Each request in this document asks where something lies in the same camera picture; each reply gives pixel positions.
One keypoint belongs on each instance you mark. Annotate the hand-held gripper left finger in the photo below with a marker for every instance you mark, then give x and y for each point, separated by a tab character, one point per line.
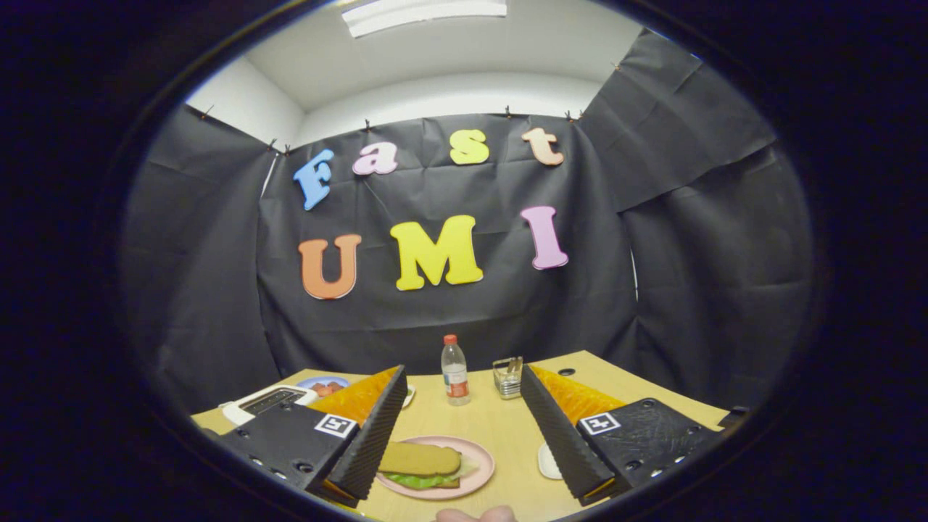
373	442

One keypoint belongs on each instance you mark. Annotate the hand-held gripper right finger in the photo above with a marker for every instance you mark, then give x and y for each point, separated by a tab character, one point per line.
562	442

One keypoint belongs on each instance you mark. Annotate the brown toasted bread slice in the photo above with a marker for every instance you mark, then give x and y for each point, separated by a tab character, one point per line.
420	458

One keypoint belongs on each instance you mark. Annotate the green lettuce leaf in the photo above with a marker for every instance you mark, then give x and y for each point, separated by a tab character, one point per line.
420	480

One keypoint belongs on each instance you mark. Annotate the white rectangular plate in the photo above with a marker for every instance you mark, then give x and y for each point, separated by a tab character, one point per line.
548	462

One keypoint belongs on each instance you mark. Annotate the white divided dish with beans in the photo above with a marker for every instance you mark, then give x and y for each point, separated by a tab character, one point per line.
409	396

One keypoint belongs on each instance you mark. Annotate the red meat and tomato pieces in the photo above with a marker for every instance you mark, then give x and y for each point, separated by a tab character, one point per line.
326	388

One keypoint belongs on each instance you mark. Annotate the blue plate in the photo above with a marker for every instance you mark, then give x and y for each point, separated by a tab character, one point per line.
322	381

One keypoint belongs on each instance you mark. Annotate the pink plate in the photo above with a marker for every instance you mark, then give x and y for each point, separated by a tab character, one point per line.
478	458

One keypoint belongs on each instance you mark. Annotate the clear water bottle red cap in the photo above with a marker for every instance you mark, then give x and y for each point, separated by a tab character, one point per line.
455	371

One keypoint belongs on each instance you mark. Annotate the white toaster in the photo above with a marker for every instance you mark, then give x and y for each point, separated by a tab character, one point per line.
270	401

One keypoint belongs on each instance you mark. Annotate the black backdrop cloth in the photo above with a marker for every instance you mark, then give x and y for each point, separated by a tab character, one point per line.
449	319

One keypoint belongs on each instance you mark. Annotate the black flat object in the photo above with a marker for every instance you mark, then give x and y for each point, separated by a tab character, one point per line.
732	417

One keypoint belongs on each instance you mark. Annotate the ceiling light panel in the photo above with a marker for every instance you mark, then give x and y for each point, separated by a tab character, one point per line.
424	14

